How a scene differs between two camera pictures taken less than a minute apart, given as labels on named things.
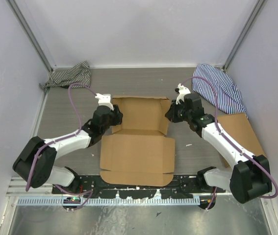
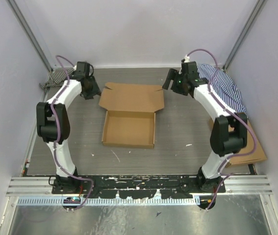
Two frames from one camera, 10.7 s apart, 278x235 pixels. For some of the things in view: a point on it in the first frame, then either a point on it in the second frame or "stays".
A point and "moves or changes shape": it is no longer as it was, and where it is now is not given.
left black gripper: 117,115 to 95,91
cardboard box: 139,152 moves or changes shape
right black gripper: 170,115 to 172,76
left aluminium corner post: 15,7 stays
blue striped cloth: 229,98 stays
